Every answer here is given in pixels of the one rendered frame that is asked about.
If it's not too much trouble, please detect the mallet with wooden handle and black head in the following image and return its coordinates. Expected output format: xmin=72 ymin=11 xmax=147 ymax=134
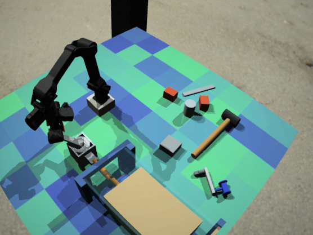
xmin=191 ymin=109 xmax=241 ymax=159

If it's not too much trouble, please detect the orange-red block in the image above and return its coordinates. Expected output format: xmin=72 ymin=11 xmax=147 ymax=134
xmin=163 ymin=86 xmax=178 ymax=102
xmin=198 ymin=95 xmax=210 ymax=110

